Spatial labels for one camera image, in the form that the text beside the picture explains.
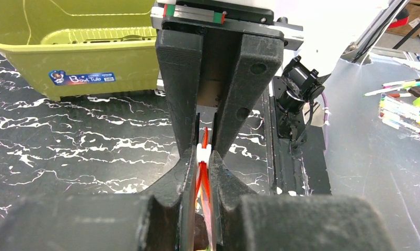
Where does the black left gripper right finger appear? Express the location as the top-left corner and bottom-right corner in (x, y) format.
(209, 151), (395, 250)

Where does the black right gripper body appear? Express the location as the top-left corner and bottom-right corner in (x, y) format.
(149, 0), (306, 108)

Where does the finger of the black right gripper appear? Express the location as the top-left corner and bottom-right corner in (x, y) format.
(155, 30), (203, 156)
(213, 35), (284, 159)

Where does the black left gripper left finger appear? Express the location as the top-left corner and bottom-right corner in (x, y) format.
(0, 147), (196, 250)

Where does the clear zip bag red zipper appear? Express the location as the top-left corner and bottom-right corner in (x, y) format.
(195, 127), (217, 250)

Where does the dark purple plum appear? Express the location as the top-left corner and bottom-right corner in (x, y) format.
(193, 213), (209, 250)

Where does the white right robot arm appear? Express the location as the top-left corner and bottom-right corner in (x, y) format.
(150, 1), (388, 158)

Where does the olive green plastic basket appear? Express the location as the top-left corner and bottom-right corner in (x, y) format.
(0, 1), (159, 100)

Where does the pile of coloured markers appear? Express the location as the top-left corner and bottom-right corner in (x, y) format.
(364, 78), (420, 135)

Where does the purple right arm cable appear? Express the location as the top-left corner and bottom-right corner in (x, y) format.
(320, 90), (332, 160)

